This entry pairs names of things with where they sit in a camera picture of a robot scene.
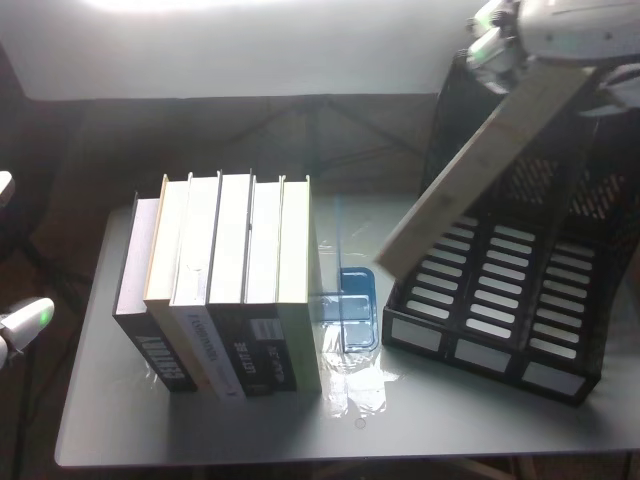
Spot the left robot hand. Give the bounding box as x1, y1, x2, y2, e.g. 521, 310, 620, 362
0, 171, 55, 370

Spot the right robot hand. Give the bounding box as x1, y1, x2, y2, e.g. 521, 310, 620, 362
464, 0, 640, 119

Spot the small cream cover book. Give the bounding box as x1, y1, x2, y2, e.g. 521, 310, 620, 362
372, 59, 594, 279

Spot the black book titled Century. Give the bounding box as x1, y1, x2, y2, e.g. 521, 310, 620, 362
112, 188, 199, 394

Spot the cream spine book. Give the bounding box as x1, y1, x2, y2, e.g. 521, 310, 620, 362
143, 173, 221, 396

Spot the white spine book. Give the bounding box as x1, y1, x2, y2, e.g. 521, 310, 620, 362
168, 170, 247, 401

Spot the black book Let It Be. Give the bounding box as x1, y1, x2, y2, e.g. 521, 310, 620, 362
207, 168, 276, 399

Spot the black plastic file rack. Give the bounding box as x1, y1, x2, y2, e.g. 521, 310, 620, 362
380, 52, 640, 409

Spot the black book with barcode label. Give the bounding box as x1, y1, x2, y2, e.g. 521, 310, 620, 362
243, 173, 299, 394

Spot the pale green cover book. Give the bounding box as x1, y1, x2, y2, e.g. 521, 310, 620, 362
275, 173, 324, 394

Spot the blue transparent bookend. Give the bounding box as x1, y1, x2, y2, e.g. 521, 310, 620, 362
312, 194, 379, 355

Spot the wooden table leg frame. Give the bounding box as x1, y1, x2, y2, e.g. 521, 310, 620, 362
464, 455, 541, 480

